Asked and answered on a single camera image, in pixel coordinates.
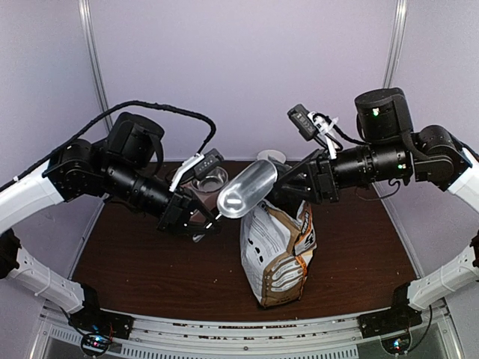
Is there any metal food scoop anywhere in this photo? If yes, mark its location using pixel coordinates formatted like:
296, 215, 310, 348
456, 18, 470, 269
216, 159, 278, 219

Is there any pet food bag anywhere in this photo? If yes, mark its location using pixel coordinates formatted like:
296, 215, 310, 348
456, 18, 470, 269
239, 200, 317, 308

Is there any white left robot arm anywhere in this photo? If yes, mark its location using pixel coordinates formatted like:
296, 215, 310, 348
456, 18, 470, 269
1, 112, 223, 332

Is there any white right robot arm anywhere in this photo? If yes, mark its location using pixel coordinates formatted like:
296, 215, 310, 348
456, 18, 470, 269
273, 88, 478, 331

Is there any pink double pet feeder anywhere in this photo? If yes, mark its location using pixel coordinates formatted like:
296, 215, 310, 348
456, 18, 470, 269
168, 164, 229, 242

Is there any rear steel feeder bowl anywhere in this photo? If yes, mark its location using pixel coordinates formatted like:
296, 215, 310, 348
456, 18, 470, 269
192, 167, 229, 193

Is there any white floral ceramic bowl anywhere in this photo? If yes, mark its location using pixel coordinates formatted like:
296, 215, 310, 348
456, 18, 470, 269
257, 150, 287, 164

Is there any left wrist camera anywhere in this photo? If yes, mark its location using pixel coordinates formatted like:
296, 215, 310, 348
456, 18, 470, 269
169, 148, 224, 192

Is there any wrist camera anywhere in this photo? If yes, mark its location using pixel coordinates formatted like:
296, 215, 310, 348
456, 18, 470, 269
169, 148, 224, 192
287, 104, 343, 159

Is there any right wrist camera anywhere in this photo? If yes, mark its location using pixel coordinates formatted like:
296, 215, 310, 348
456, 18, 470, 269
287, 104, 343, 159

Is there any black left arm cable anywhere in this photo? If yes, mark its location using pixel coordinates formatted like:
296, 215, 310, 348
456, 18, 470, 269
0, 99, 217, 191

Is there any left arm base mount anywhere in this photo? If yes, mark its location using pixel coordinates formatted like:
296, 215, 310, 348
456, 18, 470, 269
66, 310, 134, 358

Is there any front aluminium rail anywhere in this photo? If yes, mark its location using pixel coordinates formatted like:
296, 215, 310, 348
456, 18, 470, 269
37, 295, 461, 359

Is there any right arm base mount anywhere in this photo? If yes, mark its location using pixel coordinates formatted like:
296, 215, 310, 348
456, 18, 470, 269
358, 306, 423, 356

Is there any right aluminium frame post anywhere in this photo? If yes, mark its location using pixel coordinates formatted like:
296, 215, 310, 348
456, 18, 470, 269
382, 0, 408, 88

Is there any aluminium frame post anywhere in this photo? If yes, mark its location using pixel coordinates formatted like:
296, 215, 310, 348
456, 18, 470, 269
78, 0, 109, 111
382, 0, 408, 88

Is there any left aluminium frame post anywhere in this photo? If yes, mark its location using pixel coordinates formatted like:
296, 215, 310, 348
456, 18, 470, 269
78, 0, 109, 111

